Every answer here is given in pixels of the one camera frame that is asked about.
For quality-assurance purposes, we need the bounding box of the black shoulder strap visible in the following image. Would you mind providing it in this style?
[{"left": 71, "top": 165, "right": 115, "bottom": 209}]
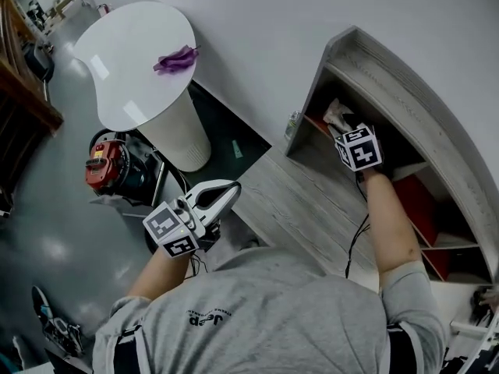
[
  {"left": 115, "top": 323, "right": 145, "bottom": 374},
  {"left": 385, "top": 323, "right": 424, "bottom": 374}
]

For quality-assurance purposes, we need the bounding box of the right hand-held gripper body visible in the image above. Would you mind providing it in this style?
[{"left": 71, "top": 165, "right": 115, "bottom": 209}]
[{"left": 334, "top": 113, "right": 384, "bottom": 172}]

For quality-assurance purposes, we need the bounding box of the thin black cable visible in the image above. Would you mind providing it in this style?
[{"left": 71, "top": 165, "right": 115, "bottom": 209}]
[
  {"left": 345, "top": 172, "right": 371, "bottom": 280},
  {"left": 189, "top": 253, "right": 208, "bottom": 277}
]

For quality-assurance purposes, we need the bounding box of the white round pedestal table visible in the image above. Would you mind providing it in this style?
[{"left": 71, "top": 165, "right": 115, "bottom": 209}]
[{"left": 73, "top": 0, "right": 214, "bottom": 173}]

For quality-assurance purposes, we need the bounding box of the person's left forearm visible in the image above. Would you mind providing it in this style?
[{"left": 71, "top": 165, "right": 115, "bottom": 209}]
[{"left": 126, "top": 243, "right": 196, "bottom": 300}]

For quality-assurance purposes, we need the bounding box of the purple cloth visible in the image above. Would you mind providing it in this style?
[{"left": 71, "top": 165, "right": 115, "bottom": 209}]
[{"left": 152, "top": 44, "right": 200, "bottom": 74}]

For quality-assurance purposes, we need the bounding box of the clear plastic bottle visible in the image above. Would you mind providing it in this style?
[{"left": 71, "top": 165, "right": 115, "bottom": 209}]
[{"left": 284, "top": 110, "right": 302, "bottom": 142}]

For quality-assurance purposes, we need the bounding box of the black office chair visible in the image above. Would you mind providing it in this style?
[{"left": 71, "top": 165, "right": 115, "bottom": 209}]
[{"left": 23, "top": 41, "right": 55, "bottom": 83}]

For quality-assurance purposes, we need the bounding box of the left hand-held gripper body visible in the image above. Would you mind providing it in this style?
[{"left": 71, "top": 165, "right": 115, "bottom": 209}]
[{"left": 142, "top": 193, "right": 222, "bottom": 261}]

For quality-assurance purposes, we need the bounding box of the red black power tool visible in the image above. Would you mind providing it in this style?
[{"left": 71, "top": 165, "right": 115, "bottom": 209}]
[{"left": 84, "top": 129, "right": 157, "bottom": 199}]

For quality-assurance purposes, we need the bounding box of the person's grey shirt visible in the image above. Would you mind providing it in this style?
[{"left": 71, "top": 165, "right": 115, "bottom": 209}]
[{"left": 91, "top": 245, "right": 448, "bottom": 374}]

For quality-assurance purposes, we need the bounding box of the black floor mat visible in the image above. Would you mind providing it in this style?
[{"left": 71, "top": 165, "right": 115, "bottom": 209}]
[{"left": 186, "top": 80, "right": 273, "bottom": 189}]

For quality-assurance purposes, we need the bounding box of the grey wooden shelf unit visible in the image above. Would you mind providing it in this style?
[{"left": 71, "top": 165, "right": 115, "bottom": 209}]
[{"left": 284, "top": 24, "right": 499, "bottom": 286}]

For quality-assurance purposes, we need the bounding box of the black white sneaker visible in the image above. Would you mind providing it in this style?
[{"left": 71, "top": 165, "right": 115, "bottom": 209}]
[{"left": 30, "top": 284, "right": 85, "bottom": 358}]

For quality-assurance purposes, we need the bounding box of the person's right forearm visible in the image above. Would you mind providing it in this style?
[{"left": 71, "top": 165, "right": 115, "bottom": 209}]
[{"left": 360, "top": 168, "right": 424, "bottom": 292}]

